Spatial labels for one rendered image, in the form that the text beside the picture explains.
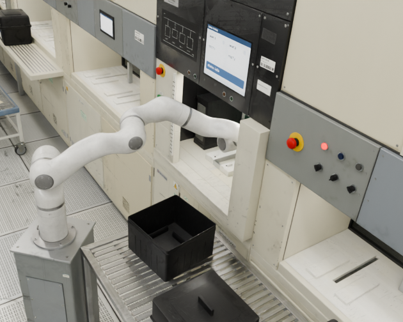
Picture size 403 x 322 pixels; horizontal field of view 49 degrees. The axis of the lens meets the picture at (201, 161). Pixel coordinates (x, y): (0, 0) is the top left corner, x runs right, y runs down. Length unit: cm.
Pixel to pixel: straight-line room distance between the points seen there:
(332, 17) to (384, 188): 53
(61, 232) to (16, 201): 165
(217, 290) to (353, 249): 65
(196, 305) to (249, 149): 61
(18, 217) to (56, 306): 138
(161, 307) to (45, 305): 77
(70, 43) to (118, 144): 192
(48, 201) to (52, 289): 44
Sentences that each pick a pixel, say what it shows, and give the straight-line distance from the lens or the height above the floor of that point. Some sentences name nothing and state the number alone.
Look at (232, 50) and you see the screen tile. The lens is 179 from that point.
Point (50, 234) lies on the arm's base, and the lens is 208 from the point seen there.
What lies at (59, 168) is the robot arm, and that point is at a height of 117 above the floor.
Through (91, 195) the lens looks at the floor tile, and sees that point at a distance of 366.
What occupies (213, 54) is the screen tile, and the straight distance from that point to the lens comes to 190.
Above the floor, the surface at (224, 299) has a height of 86.
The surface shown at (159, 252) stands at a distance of 183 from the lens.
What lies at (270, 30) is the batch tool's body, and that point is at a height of 175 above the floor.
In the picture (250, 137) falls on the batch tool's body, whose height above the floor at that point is 136.
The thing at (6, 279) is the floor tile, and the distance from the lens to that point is 310.
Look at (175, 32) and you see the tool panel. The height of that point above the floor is 158.
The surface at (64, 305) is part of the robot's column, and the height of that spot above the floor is 47.
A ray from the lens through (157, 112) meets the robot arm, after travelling 179.
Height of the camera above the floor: 216
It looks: 32 degrees down
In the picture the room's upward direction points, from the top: 5 degrees clockwise
